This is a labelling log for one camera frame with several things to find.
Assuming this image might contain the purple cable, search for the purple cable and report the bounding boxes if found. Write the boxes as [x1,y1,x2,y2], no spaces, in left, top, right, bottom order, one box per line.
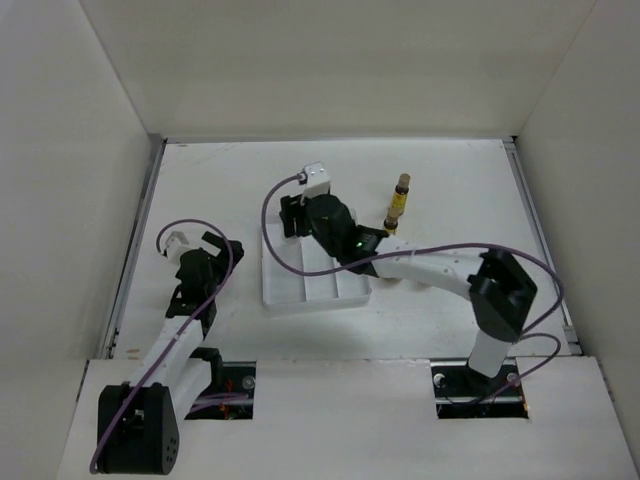
[260,172,566,404]
[88,218,250,474]

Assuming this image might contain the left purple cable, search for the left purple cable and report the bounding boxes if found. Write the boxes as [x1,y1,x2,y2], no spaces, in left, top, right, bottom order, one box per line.
[88,218,250,474]

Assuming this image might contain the aluminium rail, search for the aluminium rail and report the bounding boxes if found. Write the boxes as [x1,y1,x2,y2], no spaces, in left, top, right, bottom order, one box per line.
[96,133,166,359]
[502,137,581,355]

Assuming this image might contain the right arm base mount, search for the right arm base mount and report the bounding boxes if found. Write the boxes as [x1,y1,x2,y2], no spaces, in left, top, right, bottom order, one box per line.
[430,360,529,420]

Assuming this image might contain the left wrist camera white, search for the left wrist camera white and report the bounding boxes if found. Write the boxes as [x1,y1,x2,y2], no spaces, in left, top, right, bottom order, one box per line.
[161,230,192,265]

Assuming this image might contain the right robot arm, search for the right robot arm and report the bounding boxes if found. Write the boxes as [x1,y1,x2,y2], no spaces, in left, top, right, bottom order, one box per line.
[279,194,538,396]

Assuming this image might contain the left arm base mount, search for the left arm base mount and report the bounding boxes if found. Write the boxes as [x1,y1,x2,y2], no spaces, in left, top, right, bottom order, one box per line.
[186,362,257,421]

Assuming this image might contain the amber bottle gold cap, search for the amber bottle gold cap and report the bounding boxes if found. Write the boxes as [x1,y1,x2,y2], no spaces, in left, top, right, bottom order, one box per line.
[383,208,400,235]
[390,173,411,216]

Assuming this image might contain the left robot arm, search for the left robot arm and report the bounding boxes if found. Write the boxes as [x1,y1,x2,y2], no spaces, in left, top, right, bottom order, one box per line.
[89,231,244,475]

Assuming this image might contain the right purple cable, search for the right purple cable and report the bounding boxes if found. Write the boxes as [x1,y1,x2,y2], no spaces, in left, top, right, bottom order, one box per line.
[260,172,566,404]

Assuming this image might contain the white three-compartment tray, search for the white three-compartment tray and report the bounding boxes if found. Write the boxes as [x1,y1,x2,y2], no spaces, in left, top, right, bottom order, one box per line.
[261,214,371,316]

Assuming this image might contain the right aluminium rail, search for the right aluminium rail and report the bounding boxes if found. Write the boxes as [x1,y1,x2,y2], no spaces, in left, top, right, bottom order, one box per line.
[502,137,581,355]

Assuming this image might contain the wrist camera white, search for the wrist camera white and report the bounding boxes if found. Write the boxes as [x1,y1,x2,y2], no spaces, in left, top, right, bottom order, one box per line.
[161,230,192,265]
[299,162,331,203]

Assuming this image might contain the left aluminium rail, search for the left aluminium rail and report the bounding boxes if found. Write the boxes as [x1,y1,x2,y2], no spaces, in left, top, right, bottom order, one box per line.
[96,133,166,359]

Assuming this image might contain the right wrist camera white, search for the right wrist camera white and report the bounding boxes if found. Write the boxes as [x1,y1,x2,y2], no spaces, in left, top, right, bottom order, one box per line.
[299,162,331,203]

